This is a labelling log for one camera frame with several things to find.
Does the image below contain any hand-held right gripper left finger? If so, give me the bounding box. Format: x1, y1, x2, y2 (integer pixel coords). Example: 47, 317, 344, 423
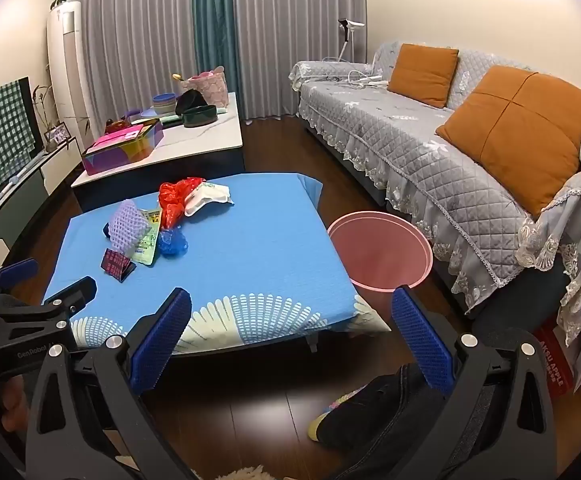
25, 287, 201, 480

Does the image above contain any blue plastic bag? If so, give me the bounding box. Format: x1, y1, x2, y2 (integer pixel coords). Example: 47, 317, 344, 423
157, 229, 189, 257

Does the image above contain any white cable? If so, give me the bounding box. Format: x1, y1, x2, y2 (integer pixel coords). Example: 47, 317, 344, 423
321, 55, 371, 83

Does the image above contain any person's leg in dark jeans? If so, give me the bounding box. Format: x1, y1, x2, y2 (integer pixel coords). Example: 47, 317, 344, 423
315, 362, 496, 480

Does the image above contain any teal curtain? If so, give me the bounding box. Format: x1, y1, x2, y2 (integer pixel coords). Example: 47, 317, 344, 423
190, 0, 244, 96

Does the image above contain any small orange cushion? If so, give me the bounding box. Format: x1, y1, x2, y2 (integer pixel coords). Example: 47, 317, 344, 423
387, 43, 460, 109

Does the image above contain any dark red patterned wrapper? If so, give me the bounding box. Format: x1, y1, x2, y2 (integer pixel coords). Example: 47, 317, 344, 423
100, 248, 137, 283

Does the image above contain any white standing air conditioner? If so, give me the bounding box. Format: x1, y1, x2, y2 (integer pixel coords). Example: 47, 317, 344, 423
46, 1, 95, 146

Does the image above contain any grey quilted sofa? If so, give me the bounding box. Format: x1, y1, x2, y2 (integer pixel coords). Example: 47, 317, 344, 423
289, 40, 581, 401

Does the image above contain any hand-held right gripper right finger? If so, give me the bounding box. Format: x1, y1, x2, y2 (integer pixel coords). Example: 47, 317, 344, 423
391, 285, 556, 480

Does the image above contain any white coffee table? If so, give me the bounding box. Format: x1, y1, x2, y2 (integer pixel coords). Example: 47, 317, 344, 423
70, 91, 246, 213

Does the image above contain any green checked cloth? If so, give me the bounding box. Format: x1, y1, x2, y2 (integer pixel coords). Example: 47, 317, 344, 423
0, 77, 38, 186

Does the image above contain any green printed packet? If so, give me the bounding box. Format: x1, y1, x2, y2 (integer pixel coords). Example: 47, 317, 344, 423
131, 208, 164, 267

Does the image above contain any blue tablecloth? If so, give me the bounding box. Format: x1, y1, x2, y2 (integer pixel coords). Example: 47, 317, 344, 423
43, 172, 391, 356

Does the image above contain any thin leafy plant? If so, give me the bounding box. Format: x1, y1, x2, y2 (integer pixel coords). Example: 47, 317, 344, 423
33, 62, 91, 153

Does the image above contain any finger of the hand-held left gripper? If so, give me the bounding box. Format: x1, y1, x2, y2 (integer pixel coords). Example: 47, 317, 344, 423
0, 258, 40, 306
43, 276, 97, 318

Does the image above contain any colourful knitted slipper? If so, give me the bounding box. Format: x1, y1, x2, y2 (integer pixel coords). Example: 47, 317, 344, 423
308, 385, 371, 443

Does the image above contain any large orange cushion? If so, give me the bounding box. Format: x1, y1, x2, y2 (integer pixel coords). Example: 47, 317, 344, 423
435, 65, 581, 218

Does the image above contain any grey lace armrest cover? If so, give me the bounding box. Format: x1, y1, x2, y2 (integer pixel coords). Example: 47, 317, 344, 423
515, 172, 581, 396

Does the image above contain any colourful cardboard box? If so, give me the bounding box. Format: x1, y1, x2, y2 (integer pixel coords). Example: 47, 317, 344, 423
80, 119, 165, 177

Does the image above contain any pink trash bin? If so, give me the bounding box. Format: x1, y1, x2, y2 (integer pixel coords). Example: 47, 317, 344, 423
327, 211, 434, 292

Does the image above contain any white paper packet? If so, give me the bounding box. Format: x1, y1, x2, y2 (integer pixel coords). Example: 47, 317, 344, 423
184, 183, 234, 217

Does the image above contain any red cardboard carton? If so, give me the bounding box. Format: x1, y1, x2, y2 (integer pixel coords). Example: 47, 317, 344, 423
533, 317, 581, 401

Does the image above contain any red plastic bag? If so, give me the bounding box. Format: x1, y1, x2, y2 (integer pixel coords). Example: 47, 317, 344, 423
158, 176, 206, 231

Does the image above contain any light green tray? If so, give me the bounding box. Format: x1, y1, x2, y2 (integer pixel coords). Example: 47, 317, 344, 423
160, 107, 228, 127

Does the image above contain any red teapot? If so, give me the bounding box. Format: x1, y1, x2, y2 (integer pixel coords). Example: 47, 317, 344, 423
104, 117, 134, 136

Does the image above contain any white television cabinet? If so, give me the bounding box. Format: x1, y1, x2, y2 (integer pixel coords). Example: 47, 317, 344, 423
0, 135, 84, 261

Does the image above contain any pink lace basket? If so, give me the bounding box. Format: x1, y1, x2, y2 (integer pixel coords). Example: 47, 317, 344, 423
179, 67, 228, 111

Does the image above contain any white floor lamp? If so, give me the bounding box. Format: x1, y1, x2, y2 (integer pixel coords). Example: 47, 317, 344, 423
338, 18, 364, 63

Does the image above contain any stack of plastic bowls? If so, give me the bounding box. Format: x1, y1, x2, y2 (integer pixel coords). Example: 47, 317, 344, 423
152, 92, 178, 116

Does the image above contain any black television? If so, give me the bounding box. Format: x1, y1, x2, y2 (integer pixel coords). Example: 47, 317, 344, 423
0, 76, 42, 216

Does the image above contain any black bag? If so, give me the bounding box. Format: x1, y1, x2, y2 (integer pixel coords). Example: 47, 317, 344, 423
174, 89, 208, 116

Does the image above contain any photo frame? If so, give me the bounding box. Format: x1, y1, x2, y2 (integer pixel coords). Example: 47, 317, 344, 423
43, 124, 70, 153

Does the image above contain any dark green bowl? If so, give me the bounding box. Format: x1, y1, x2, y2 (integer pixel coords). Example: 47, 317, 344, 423
181, 105, 218, 127

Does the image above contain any person's left hand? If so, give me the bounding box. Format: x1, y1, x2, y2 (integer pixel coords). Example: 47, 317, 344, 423
1, 376, 36, 433

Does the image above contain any grey curtain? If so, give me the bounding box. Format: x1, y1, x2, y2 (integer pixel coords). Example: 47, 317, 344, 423
230, 0, 369, 121
65, 0, 201, 133

